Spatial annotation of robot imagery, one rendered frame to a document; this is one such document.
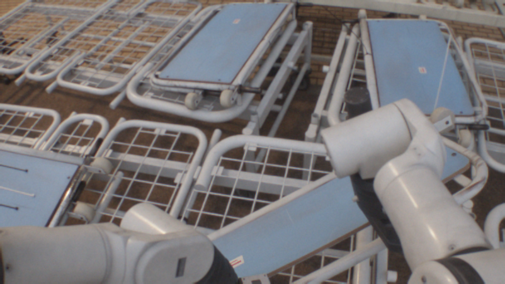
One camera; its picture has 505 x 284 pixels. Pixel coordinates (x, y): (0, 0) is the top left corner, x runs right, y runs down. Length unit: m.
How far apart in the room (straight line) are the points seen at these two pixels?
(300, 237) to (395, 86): 0.88
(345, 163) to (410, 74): 1.13
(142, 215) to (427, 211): 0.33
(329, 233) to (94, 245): 0.46
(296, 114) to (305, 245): 1.47
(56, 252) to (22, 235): 0.03
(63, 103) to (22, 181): 1.35
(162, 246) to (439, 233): 0.27
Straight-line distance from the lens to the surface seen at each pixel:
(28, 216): 1.24
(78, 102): 2.57
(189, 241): 0.43
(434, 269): 0.27
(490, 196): 2.01
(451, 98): 1.48
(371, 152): 0.45
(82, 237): 0.40
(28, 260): 0.37
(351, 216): 0.74
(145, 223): 0.48
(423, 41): 1.79
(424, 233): 0.34
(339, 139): 0.45
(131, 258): 0.40
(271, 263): 0.73
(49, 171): 1.30
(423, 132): 0.43
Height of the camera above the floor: 1.41
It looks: 46 degrees down
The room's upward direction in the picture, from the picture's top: 4 degrees counter-clockwise
